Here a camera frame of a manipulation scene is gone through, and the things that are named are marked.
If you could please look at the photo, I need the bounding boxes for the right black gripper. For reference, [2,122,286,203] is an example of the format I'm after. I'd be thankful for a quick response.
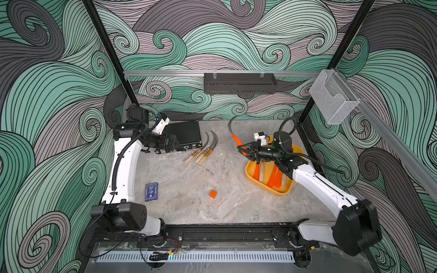
[238,140,282,164]

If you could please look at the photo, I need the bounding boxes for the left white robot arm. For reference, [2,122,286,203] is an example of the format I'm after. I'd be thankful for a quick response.
[91,104,179,237]

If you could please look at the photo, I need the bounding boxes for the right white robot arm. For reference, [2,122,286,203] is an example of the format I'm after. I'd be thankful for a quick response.
[233,120,382,256]

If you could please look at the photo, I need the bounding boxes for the black ribbed storage case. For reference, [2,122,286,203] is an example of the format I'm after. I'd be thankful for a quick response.
[163,121,203,152]

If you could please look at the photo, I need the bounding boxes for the blue card pack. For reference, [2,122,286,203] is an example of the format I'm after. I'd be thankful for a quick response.
[145,183,158,202]

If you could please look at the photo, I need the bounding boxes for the yellow plastic tray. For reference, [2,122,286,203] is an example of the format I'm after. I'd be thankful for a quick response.
[245,136,305,197]

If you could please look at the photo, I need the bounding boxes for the small orange block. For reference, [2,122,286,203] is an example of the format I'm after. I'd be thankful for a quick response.
[209,190,217,199]

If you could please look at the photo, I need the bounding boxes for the wooden handle sickle with label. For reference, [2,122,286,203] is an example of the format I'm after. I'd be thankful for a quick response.
[184,132,209,164]

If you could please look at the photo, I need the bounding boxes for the black wall shelf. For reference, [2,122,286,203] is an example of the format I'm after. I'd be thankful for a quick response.
[203,72,278,98]

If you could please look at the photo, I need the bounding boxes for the clear acrylic wall holder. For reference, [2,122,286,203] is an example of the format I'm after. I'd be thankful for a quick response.
[310,69,359,125]

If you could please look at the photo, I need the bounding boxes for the white slotted cable duct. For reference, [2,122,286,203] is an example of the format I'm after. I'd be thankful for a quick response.
[96,250,295,263]

